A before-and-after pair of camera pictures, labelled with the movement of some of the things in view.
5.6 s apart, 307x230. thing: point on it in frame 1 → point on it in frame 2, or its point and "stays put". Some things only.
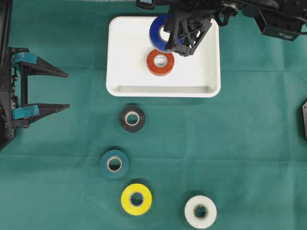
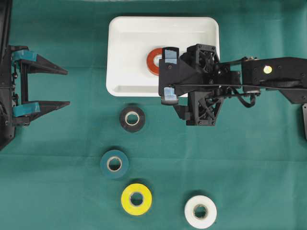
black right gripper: [192, 19] → [215, 77]
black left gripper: [11, 94] stays put
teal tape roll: [124, 166] stays put
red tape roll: [158, 71] stays put
